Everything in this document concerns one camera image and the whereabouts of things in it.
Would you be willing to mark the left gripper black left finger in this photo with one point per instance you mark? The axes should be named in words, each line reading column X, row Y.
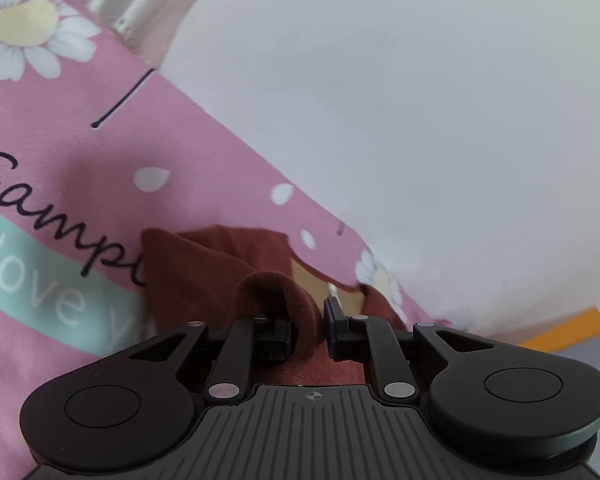
column 139, row 404

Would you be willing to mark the dark red knit sweater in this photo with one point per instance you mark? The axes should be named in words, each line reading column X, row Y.
column 219, row 274

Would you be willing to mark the orange and grey box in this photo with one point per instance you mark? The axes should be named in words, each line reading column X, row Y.
column 577, row 338

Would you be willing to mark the pink floral bed sheet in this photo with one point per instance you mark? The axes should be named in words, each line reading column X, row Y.
column 96, row 148

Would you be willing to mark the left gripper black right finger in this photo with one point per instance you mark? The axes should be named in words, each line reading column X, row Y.
column 472, row 389

